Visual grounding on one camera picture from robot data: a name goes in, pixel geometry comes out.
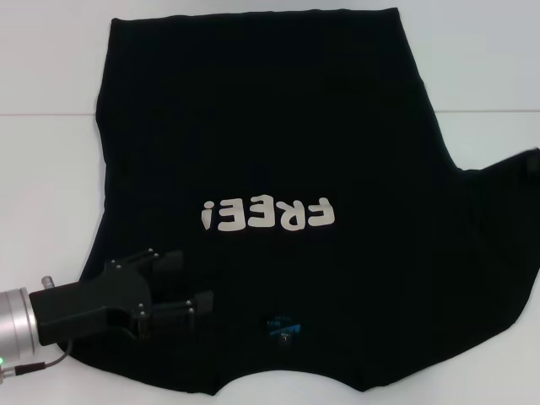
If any left arm cable with plug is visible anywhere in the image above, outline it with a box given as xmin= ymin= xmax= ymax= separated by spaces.
xmin=0 ymin=337 xmax=73 ymax=377

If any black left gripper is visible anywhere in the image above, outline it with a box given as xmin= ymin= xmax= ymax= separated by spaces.
xmin=28 ymin=247 xmax=215 ymax=346

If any black shirt with FREE print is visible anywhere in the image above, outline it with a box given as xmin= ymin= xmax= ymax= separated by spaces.
xmin=69 ymin=6 xmax=540 ymax=383

